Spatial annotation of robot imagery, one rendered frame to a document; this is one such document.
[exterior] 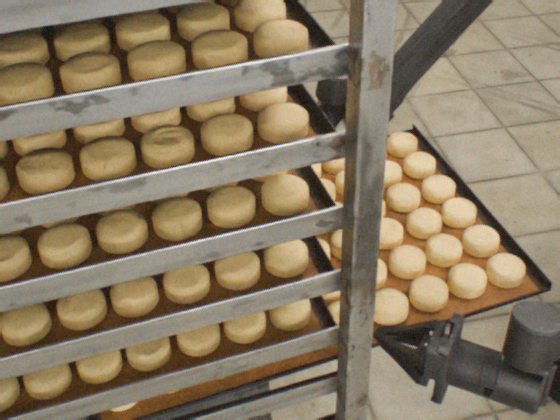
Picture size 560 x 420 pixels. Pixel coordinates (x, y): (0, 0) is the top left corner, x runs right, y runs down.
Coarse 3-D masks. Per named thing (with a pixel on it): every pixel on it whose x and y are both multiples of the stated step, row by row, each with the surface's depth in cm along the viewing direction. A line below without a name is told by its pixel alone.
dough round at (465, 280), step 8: (464, 264) 99; (472, 264) 99; (448, 272) 98; (456, 272) 98; (464, 272) 98; (472, 272) 98; (480, 272) 98; (448, 280) 98; (456, 280) 97; (464, 280) 97; (472, 280) 97; (480, 280) 97; (448, 288) 98; (456, 288) 96; (464, 288) 96; (472, 288) 96; (480, 288) 96; (464, 296) 96; (472, 296) 96
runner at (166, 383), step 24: (312, 336) 85; (336, 336) 87; (216, 360) 82; (240, 360) 83; (264, 360) 85; (144, 384) 80; (168, 384) 81; (192, 384) 83; (48, 408) 77; (72, 408) 79; (96, 408) 80
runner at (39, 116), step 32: (256, 64) 62; (288, 64) 63; (320, 64) 64; (64, 96) 58; (96, 96) 59; (128, 96) 60; (160, 96) 61; (192, 96) 62; (224, 96) 63; (0, 128) 58; (32, 128) 59; (64, 128) 60
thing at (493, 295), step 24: (336, 192) 115; (384, 192) 115; (456, 192) 114; (384, 216) 111; (408, 240) 106; (336, 264) 103; (432, 264) 102; (480, 264) 102; (408, 288) 99; (504, 288) 98; (528, 288) 98; (408, 312) 96; (432, 312) 95; (288, 360) 90; (312, 360) 90; (216, 384) 88; (240, 384) 88; (144, 408) 86
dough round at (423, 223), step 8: (416, 208) 108; (424, 208) 108; (408, 216) 107; (416, 216) 107; (424, 216) 107; (432, 216) 107; (440, 216) 107; (408, 224) 106; (416, 224) 106; (424, 224) 106; (432, 224) 106; (440, 224) 106; (416, 232) 106; (424, 232) 105; (432, 232) 105
